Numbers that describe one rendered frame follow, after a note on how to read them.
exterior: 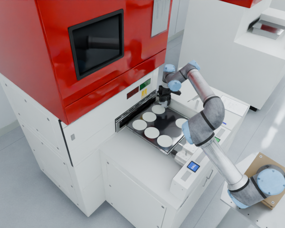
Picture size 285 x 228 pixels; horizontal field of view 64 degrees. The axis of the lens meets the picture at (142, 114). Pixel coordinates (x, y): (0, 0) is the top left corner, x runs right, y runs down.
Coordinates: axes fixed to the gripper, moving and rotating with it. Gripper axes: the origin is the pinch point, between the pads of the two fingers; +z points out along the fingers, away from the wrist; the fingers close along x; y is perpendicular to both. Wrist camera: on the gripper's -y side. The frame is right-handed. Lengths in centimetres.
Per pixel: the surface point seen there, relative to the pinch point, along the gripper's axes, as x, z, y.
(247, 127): -28, 91, -135
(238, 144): -7, 91, -106
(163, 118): 9.9, 1.3, 6.3
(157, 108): -0.8, 1.3, 6.8
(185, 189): 67, -4, 17
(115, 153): 25, 9, 45
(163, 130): 20.6, 1.3, 10.3
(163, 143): 31.5, 1.3, 15.1
